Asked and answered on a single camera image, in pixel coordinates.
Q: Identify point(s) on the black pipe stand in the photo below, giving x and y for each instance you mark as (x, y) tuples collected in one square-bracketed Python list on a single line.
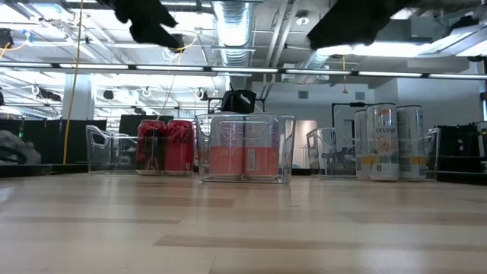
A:
[(333, 114)]

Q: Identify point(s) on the clear plastic bin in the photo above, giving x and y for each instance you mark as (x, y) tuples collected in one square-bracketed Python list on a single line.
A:
[(331, 152), (289, 152), (99, 152)]

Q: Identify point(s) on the white pillar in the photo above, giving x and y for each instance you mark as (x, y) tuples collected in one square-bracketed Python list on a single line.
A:
[(85, 97)]

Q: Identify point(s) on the orange and grey Spindrift can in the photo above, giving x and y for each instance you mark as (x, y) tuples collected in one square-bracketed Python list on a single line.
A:
[(226, 160), (262, 160)]

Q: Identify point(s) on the black monitor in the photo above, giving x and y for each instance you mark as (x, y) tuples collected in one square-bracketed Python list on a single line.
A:
[(129, 118)]

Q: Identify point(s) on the white ceiling detector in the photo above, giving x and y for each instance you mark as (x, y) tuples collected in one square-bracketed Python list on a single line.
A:
[(302, 20)]

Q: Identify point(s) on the red Coke can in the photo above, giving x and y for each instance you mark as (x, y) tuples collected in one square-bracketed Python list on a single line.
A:
[(152, 156), (179, 156)]

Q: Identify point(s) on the black cabinet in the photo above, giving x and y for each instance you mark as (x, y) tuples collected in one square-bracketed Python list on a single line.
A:
[(456, 148)]

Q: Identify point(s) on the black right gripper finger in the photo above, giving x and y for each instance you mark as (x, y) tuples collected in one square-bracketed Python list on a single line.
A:
[(354, 26)]

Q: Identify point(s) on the black partition panel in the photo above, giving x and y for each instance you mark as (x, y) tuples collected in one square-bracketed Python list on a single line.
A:
[(49, 141)]

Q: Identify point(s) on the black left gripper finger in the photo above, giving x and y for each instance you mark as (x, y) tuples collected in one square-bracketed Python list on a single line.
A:
[(146, 23)]

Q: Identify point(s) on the white Celsius can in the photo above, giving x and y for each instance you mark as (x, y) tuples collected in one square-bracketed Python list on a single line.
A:
[(360, 144), (382, 152), (412, 144)]

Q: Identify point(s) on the grey fabric bundle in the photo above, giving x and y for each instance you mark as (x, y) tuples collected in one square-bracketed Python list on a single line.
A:
[(15, 148)]

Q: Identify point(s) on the black box-shaped device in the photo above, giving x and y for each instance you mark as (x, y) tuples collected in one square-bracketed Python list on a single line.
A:
[(239, 102)]

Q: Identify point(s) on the white door panel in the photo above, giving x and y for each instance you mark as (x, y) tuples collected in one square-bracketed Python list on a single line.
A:
[(301, 144)]

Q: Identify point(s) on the silver spiral ceiling duct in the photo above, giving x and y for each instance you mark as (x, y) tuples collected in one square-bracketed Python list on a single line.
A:
[(233, 30)]

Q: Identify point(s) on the ceiling light bar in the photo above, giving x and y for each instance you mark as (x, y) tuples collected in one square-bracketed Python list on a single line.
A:
[(243, 69)]

